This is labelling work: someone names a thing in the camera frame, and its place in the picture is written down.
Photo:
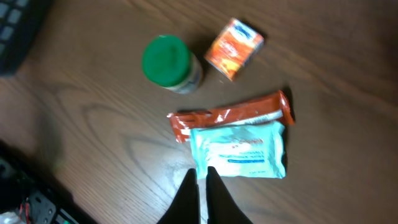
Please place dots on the teal wet wipes pack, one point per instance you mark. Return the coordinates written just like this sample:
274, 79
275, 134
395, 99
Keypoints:
245, 150

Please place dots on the grey plastic mesh basket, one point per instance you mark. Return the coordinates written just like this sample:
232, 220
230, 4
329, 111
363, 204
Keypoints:
20, 22

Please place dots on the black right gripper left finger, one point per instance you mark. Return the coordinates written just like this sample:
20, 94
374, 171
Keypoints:
184, 208

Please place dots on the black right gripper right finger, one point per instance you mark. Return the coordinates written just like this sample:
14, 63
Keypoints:
222, 209

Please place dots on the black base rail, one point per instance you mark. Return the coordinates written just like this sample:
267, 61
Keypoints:
33, 194

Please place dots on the orange snack bar wrapper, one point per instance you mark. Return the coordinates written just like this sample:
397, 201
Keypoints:
273, 107

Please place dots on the orange Kleenex tissue pack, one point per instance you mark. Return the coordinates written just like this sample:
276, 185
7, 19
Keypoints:
233, 48

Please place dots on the green lid jar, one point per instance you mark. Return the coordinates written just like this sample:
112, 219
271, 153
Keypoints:
169, 63

